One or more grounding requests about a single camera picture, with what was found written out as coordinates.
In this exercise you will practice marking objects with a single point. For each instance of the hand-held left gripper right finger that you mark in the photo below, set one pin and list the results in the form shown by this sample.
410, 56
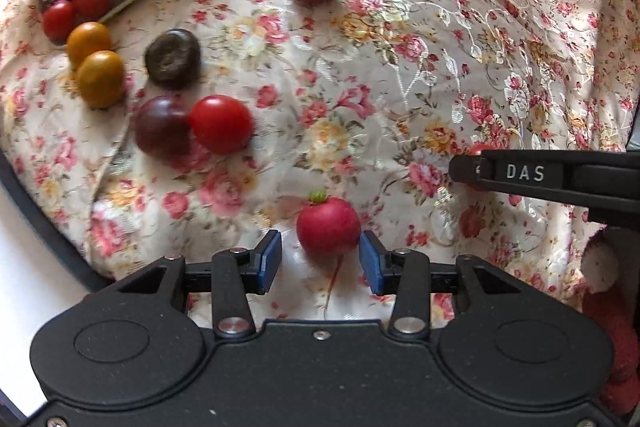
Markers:
372, 267

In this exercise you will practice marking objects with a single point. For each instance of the dark purple cherry tomato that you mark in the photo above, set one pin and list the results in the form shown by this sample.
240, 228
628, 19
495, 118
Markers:
160, 127

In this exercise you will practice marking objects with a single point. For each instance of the red and white fuzzy cloth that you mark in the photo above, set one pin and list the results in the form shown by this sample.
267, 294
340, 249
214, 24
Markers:
615, 332

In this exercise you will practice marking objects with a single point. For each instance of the floral tablecloth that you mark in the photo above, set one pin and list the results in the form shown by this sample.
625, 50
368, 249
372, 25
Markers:
400, 82

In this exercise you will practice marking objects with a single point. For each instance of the red radish with long root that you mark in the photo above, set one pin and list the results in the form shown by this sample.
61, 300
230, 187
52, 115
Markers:
327, 227

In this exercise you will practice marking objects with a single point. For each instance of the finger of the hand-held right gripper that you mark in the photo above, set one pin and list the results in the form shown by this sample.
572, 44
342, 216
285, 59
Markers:
467, 169

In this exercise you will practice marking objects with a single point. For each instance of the yellow cherry tomato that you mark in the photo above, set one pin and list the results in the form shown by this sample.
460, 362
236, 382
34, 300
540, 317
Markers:
89, 42
100, 79

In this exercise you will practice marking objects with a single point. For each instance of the red cherry tomato with calyx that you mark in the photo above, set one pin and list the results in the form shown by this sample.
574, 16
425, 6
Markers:
481, 148

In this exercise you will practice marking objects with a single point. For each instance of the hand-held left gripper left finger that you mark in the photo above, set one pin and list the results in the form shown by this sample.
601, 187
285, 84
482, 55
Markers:
269, 263

